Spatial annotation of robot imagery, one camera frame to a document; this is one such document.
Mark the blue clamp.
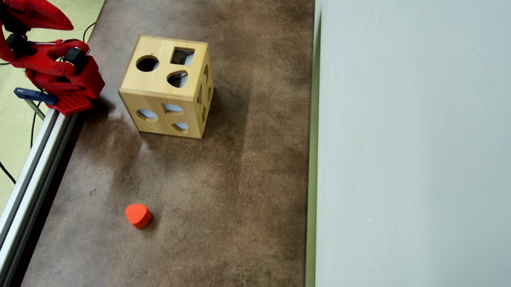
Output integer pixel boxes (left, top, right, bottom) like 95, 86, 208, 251
13, 82, 60, 123

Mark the wooden shape sorter box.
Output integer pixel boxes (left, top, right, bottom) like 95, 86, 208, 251
112, 26, 221, 149

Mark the orange rounded triangle block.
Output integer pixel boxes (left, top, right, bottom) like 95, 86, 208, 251
124, 201, 154, 231

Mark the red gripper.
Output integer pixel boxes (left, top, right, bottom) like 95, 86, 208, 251
0, 0, 75, 40

